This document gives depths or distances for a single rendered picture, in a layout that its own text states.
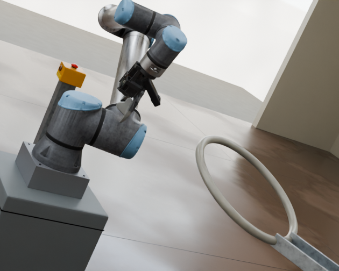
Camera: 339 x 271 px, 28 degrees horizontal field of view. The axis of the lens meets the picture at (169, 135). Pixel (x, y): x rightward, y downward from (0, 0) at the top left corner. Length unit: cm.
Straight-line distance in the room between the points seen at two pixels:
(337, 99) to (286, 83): 108
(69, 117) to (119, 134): 19
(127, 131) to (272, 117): 816
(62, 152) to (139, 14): 57
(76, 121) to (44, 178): 23
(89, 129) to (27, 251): 49
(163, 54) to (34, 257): 87
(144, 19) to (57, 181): 66
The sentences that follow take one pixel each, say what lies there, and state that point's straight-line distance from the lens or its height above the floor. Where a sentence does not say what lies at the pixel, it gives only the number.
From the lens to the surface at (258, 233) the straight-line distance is 228.
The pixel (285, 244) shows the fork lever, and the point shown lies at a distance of 233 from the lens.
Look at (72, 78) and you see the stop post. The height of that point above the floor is 104.
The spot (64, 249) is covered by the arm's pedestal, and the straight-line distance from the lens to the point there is 253.
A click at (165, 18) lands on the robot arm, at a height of 159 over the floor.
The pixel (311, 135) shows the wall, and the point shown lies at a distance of 1115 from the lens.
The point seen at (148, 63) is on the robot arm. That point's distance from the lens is 230.
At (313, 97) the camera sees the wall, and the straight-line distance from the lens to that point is 1086.
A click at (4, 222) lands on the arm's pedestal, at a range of 241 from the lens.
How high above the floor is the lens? 179
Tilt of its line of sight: 14 degrees down
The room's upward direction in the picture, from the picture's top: 25 degrees clockwise
